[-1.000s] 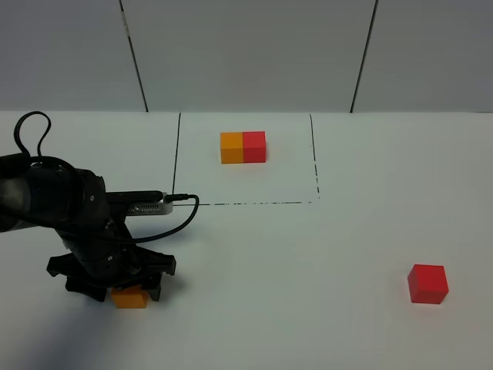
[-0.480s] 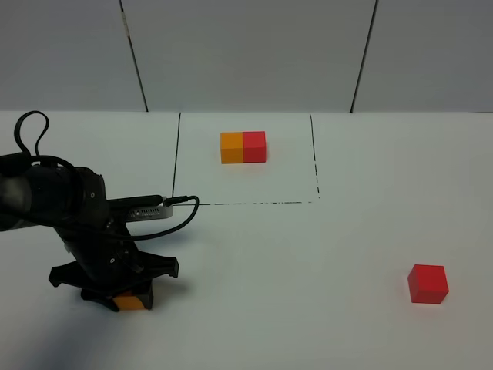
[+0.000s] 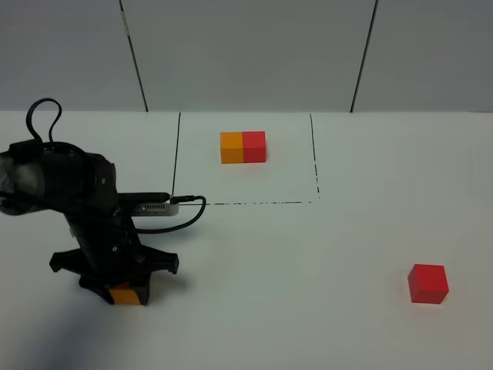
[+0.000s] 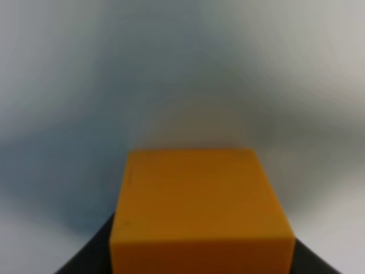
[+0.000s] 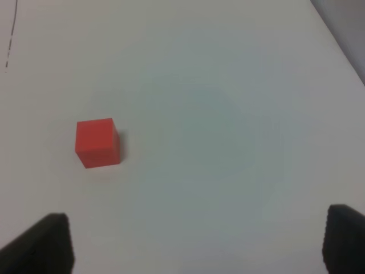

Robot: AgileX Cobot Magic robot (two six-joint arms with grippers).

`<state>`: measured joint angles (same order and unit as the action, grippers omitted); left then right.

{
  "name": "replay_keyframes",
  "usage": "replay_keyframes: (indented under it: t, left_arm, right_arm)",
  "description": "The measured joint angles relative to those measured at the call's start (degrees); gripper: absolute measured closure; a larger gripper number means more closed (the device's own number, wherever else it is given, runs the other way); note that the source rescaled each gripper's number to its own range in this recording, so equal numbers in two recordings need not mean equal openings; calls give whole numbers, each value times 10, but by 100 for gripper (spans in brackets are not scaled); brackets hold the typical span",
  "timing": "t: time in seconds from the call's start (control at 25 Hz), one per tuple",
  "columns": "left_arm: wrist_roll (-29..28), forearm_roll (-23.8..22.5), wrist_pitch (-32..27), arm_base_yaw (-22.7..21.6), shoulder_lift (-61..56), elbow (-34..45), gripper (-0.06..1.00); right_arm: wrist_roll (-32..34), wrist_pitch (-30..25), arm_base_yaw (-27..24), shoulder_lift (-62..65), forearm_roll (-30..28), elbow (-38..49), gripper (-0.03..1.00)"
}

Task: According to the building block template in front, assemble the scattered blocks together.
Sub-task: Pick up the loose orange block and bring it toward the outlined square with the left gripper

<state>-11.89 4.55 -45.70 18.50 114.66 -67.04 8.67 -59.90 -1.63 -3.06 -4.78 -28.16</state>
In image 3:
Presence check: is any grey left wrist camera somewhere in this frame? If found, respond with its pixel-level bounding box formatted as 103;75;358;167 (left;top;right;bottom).
118;193;179;217

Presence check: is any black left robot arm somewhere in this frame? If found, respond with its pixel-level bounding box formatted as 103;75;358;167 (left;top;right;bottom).
1;140;179;305

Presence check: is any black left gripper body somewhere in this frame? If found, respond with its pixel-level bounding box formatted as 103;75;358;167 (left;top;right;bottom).
49;210;179;284

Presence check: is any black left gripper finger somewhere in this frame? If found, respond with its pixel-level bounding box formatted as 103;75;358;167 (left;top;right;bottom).
79;276;115;304
129;274;150;305

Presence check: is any orange template cube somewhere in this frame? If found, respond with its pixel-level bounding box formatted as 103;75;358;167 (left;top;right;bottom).
220;132;243;164

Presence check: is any black left camera cable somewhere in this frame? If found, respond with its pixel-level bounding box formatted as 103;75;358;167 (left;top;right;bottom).
25;98;207;234

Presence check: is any red template cube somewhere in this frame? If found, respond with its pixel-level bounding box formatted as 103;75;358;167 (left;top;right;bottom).
243;131;267;163

